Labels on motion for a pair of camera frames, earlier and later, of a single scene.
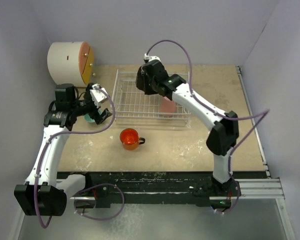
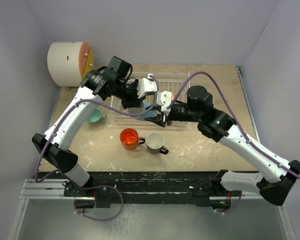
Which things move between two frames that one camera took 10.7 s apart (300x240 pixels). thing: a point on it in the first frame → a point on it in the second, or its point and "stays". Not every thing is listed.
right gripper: (146, 78) → (161, 119)
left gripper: (94, 115) → (135, 101)
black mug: (145, 76) → (154, 141)
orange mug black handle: (130, 140) stays
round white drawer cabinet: (71, 63) stays
